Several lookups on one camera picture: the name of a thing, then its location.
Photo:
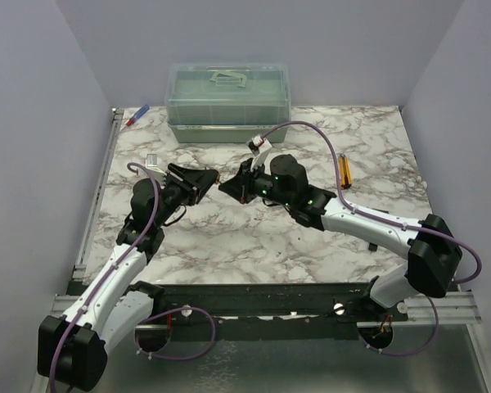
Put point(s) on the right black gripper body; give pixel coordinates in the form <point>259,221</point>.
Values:
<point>250,181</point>

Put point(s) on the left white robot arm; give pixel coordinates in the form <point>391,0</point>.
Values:
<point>73,348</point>

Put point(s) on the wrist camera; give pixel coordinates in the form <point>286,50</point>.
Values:
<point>260,148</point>
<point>152,161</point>

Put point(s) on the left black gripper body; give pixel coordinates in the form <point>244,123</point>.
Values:
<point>178,192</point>

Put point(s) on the blue red screwdriver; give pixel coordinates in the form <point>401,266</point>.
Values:
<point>137,115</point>

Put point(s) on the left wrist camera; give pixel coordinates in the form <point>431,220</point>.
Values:
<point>152,161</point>

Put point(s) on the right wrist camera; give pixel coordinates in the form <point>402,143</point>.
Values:
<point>260,148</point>

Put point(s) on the green transparent toolbox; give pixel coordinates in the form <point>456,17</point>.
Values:
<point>227,103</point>

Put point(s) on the yellow utility knife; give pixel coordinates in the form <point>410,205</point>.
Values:
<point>345,176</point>

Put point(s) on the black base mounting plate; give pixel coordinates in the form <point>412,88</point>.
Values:
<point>258,312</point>

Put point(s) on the aluminium rail left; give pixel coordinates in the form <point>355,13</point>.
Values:
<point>85,264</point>

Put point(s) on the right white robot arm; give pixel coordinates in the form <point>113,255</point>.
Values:
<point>426,245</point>

